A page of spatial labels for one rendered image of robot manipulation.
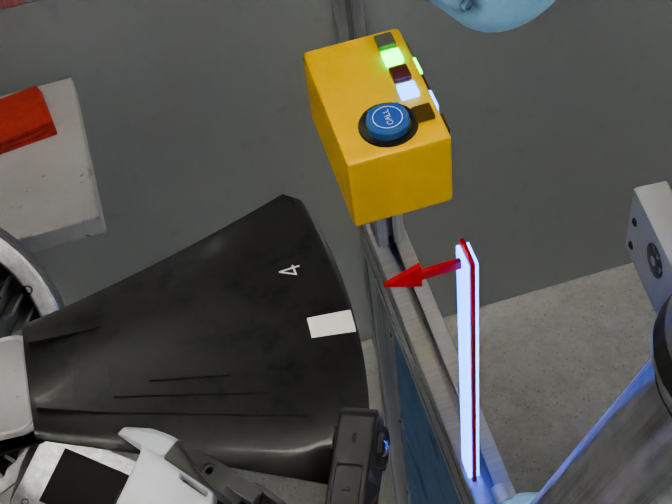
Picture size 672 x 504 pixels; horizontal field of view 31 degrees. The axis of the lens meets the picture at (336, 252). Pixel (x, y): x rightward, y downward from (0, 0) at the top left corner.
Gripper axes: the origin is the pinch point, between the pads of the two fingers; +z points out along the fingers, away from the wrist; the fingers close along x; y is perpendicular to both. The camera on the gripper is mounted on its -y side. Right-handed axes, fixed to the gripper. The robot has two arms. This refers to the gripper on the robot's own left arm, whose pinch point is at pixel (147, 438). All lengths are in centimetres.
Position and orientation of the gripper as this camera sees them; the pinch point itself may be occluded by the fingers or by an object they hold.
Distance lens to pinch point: 81.7
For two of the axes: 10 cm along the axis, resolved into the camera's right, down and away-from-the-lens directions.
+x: 1.6, 5.4, 8.3
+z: -7.9, -4.3, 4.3
